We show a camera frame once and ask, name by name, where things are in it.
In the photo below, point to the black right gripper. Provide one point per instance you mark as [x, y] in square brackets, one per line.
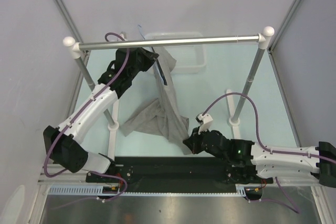
[192, 142]

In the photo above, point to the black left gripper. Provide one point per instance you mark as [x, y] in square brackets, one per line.
[148, 57]

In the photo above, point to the grey t shirt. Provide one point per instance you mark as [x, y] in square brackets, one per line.
[161, 116]

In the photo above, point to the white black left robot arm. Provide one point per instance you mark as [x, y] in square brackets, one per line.
[63, 143]

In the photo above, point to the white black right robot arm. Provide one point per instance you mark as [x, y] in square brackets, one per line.
[247, 162]

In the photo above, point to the white perforated plastic basket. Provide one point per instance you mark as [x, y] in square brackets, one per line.
[189, 58]

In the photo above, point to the silver clothes rack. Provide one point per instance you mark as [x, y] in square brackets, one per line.
[168, 41]

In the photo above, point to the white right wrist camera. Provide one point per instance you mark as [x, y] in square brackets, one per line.
[205, 121]

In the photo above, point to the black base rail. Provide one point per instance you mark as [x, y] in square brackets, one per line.
[190, 175]

